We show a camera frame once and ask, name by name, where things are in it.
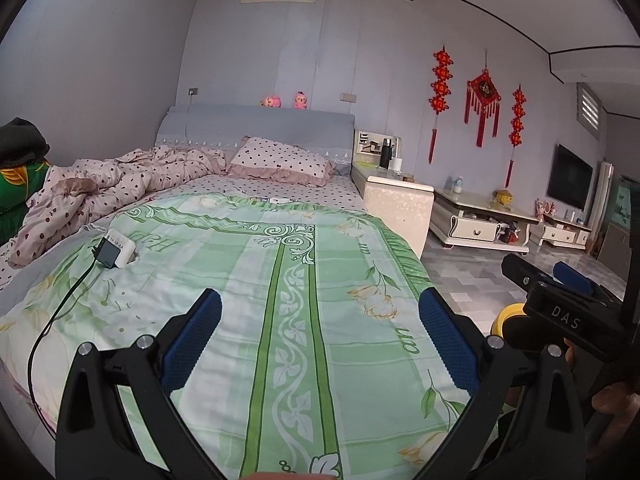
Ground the black charger cable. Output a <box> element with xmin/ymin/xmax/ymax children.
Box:
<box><xmin>27</xmin><ymin>247</ymin><xmax>101</xmax><ymax>432</ymax></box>

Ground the small white box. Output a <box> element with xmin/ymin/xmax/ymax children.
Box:
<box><xmin>102</xmin><ymin>228</ymin><xmax>137</xmax><ymax>269</ymax></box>

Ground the wall television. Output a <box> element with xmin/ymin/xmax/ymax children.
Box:
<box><xmin>546</xmin><ymin>143</ymin><xmax>595</xmax><ymax>213</ymax></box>

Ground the cream television stand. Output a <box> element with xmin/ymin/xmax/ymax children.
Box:
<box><xmin>529</xmin><ymin>212</ymin><xmax>595</xmax><ymax>248</ymax></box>

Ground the pink polka dot quilt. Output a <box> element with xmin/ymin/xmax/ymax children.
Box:
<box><xmin>9</xmin><ymin>144</ymin><xmax>229</xmax><ymax>269</ymax></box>

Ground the louvred window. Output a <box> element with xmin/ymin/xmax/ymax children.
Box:
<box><xmin>576</xmin><ymin>82</ymin><xmax>606</xmax><ymax>144</ymax></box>

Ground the person's right hand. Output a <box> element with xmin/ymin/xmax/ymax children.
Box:
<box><xmin>589</xmin><ymin>379</ymin><xmax>640</xmax><ymax>417</ymax></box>

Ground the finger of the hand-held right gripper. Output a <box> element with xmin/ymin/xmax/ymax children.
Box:
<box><xmin>501</xmin><ymin>253</ymin><xmax>552</xmax><ymax>302</ymax></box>
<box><xmin>552</xmin><ymin>261</ymin><xmax>594</xmax><ymax>297</ymax></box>

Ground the cream nightstand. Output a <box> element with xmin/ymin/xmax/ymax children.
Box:
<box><xmin>351</xmin><ymin>167</ymin><xmax>435</xmax><ymax>259</ymax></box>

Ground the dark cloth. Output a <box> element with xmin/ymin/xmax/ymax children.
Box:
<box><xmin>0</xmin><ymin>117</ymin><xmax>51</xmax><ymax>166</ymax></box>

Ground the green printed cloth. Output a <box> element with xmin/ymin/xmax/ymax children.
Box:
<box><xmin>0</xmin><ymin>159</ymin><xmax>51</xmax><ymax>214</ymax></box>

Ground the red knot string ornament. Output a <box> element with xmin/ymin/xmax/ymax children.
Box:
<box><xmin>506</xmin><ymin>84</ymin><xmax>528</xmax><ymax>189</ymax></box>
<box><xmin>428</xmin><ymin>47</ymin><xmax>455</xmax><ymax>165</ymax></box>

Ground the green floral blanket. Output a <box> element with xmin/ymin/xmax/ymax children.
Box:
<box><xmin>0</xmin><ymin>194</ymin><xmax>502</xmax><ymax>480</ymax></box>

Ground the grey upholstered bed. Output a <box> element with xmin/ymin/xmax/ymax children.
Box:
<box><xmin>0</xmin><ymin>104</ymin><xmax>502</xmax><ymax>480</ymax></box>

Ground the white standing air conditioner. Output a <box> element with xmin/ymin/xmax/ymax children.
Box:
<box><xmin>587</xmin><ymin>161</ymin><xmax>614</xmax><ymax>257</ymax></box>

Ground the brown cardboard sheet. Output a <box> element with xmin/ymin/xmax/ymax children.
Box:
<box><xmin>597</xmin><ymin>222</ymin><xmax>634</xmax><ymax>277</ymax></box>

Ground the black charger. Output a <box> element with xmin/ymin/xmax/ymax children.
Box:
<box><xmin>94</xmin><ymin>237</ymin><xmax>119</xmax><ymax>267</ymax></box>

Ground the aquarium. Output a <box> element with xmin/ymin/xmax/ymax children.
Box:
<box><xmin>607</xmin><ymin>174</ymin><xmax>640</xmax><ymax>234</ymax></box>

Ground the cream coffee table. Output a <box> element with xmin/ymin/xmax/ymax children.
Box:
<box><xmin>429</xmin><ymin>189</ymin><xmax>541</xmax><ymax>255</ymax></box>

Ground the yellow rimmed trash bin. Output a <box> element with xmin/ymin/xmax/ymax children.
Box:
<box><xmin>489</xmin><ymin>302</ymin><xmax>546</xmax><ymax>357</ymax></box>

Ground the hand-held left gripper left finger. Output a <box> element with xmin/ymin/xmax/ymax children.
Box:
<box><xmin>54</xmin><ymin>288</ymin><xmax>224</xmax><ymax>480</ymax></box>

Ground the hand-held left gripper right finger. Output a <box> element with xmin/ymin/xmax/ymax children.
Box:
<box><xmin>418</xmin><ymin>287</ymin><xmax>587</xmax><ymax>480</ymax></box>

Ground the red diamond tassel ornament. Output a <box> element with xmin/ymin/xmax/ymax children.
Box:
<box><xmin>463</xmin><ymin>49</ymin><xmax>503</xmax><ymax>149</ymax></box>

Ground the polka dot ruffled pillow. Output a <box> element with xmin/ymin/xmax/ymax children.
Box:
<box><xmin>227</xmin><ymin>135</ymin><xmax>336</xmax><ymax>189</ymax></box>

